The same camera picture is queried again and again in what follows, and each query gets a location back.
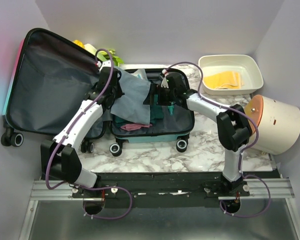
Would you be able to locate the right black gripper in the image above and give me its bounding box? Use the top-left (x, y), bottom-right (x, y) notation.
top-left (142, 83), bottom-right (176, 107)

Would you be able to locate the grey cloth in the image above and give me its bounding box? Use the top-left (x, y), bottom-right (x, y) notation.
top-left (110, 66), bottom-right (151, 125)

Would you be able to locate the purple cloth item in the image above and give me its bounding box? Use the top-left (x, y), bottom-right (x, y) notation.
top-left (120, 123), bottom-right (152, 131)

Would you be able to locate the pink and teal kids suitcase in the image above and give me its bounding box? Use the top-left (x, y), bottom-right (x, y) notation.
top-left (0, 28), bottom-right (195, 156)

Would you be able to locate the yellow towel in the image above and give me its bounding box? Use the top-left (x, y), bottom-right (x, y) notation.
top-left (203, 71), bottom-right (244, 90)

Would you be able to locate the dark teal garment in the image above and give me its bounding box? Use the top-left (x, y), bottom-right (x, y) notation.
top-left (114, 105), bottom-right (164, 126)

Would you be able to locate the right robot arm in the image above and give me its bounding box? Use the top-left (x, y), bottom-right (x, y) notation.
top-left (143, 72), bottom-right (253, 196)

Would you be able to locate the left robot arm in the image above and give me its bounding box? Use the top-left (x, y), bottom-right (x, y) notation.
top-left (40, 66), bottom-right (124, 198)

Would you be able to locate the teal spray bottle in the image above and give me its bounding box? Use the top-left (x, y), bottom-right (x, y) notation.
top-left (167, 104), bottom-right (175, 116)

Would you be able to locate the white packet in suitcase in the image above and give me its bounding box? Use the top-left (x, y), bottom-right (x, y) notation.
top-left (131, 68), bottom-right (148, 81)

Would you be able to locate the green leafy lettuce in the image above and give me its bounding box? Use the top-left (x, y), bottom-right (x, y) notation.
top-left (97, 49), bottom-right (124, 67)

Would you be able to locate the napa cabbage with yellow top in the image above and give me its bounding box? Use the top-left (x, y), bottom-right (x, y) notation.
top-left (73, 40), bottom-right (97, 55)

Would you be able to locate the white rectangular plastic basin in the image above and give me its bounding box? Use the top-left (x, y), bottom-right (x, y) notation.
top-left (198, 54), bottom-right (264, 96)

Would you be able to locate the white cylinder appliance orange lid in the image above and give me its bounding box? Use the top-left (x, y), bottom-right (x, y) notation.
top-left (244, 94), bottom-right (300, 155)

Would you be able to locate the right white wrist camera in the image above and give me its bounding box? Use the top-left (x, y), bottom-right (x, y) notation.
top-left (160, 69), bottom-right (169, 89)

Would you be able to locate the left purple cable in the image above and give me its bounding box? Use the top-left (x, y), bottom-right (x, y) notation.
top-left (44, 48), bottom-right (134, 221)

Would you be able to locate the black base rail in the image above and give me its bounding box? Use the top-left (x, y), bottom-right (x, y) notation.
top-left (41, 170), bottom-right (283, 208)

